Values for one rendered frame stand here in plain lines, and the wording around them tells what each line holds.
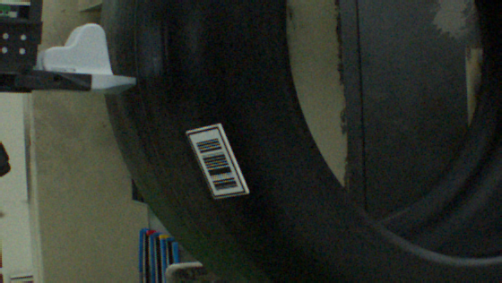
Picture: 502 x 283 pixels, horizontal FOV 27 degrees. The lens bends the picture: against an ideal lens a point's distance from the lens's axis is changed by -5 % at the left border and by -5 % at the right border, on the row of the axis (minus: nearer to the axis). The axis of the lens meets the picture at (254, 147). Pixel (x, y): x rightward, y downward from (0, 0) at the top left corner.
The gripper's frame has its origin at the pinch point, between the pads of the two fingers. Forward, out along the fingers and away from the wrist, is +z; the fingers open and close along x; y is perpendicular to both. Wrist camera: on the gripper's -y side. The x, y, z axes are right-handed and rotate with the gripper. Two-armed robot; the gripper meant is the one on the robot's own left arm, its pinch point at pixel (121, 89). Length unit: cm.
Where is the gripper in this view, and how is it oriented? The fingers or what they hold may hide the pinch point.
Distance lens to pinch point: 97.0
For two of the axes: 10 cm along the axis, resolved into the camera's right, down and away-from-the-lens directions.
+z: 9.2, 0.5, 3.8
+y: 0.6, -10.0, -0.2
